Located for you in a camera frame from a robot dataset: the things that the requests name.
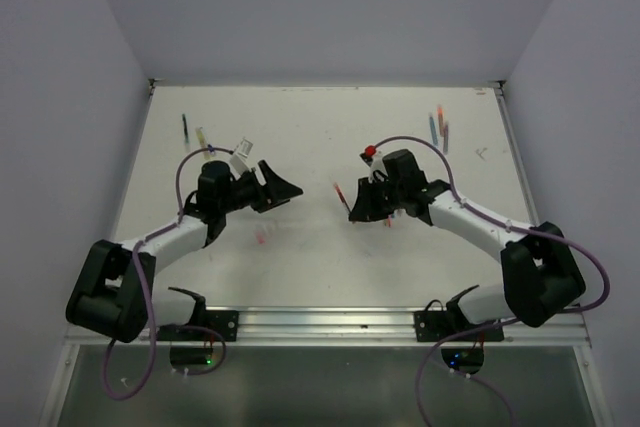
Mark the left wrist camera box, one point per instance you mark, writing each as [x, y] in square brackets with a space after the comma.
[239, 158]

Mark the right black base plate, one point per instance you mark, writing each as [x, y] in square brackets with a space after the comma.
[434, 325]

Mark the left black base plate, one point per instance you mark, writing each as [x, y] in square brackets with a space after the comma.
[223, 321]

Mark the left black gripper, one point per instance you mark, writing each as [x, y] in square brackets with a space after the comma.
[265, 197]

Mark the purple red pen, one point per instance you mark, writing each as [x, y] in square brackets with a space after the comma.
[445, 138]

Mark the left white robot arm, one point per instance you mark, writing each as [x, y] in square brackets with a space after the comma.
[112, 295]

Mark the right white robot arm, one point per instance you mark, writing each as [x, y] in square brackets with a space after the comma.
[539, 275]

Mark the orange tipped pen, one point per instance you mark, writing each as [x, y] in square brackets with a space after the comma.
[441, 120]

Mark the yellow highlighter pen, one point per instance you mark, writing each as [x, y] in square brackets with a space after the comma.
[203, 142]

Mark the light blue pen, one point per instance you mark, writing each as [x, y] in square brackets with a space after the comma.
[433, 130]

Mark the red black gel pen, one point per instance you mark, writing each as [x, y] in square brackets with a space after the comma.
[342, 198]

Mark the dark green pen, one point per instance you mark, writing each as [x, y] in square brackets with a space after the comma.
[186, 134]

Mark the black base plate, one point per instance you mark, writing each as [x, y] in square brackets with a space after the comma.
[223, 321]
[434, 325]

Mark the aluminium mounting rail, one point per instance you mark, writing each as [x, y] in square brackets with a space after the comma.
[360, 327]

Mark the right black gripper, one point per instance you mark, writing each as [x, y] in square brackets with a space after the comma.
[365, 207]

